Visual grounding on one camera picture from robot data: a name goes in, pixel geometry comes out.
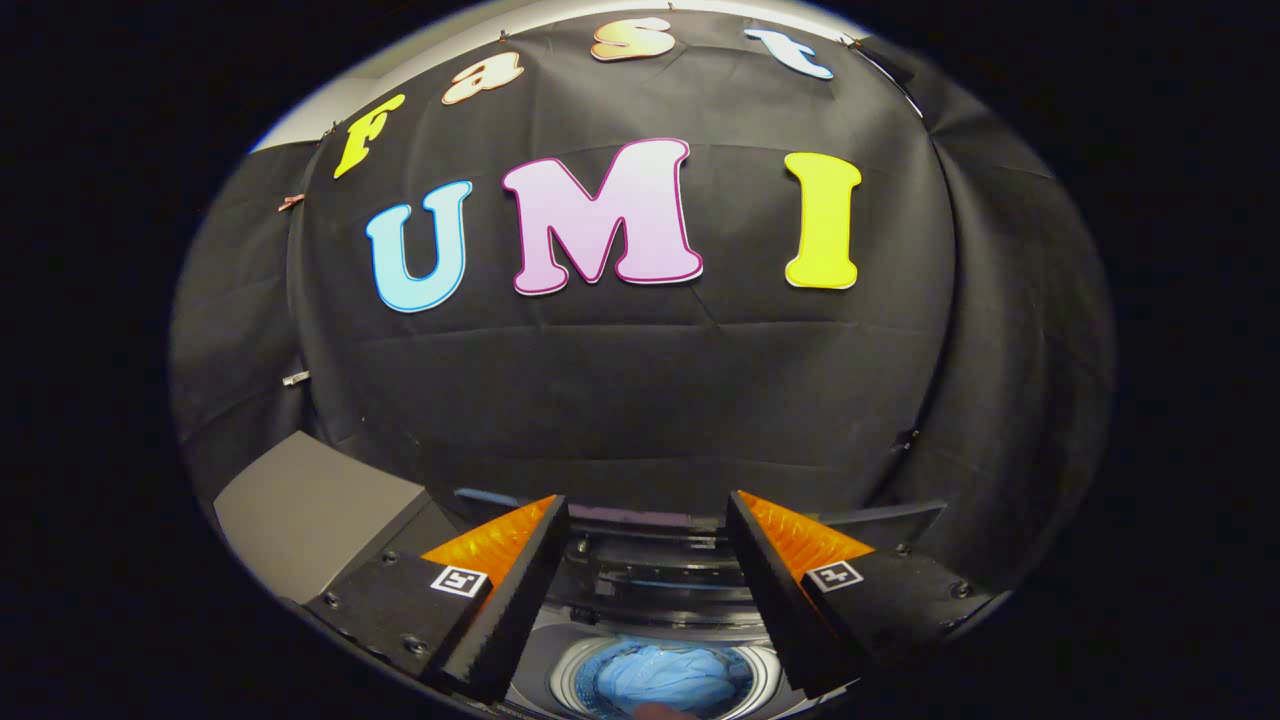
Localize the dark grey washing machine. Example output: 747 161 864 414
500 530 801 720

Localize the grey box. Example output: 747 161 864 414
213 430 461 606

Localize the light blue polo shirt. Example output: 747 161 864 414
598 643 756 719

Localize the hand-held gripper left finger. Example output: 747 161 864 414
305 495 569 701

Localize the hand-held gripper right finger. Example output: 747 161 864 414
725 490 991 698

